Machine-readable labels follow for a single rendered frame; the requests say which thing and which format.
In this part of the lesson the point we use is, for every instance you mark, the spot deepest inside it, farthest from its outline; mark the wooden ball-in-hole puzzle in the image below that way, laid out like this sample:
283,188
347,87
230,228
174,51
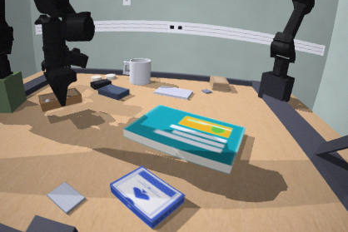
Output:
49,101

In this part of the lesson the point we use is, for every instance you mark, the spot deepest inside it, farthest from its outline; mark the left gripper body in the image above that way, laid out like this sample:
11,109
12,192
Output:
55,57

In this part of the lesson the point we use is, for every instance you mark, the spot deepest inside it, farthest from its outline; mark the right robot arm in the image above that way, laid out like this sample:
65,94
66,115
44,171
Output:
283,43

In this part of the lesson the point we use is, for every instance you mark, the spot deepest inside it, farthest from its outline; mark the tan wooden block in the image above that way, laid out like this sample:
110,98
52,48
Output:
219,83

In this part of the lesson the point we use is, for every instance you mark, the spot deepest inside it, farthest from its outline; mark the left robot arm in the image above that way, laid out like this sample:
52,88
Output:
77,27

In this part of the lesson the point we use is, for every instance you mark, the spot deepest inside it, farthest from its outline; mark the white mug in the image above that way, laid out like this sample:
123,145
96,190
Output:
140,71

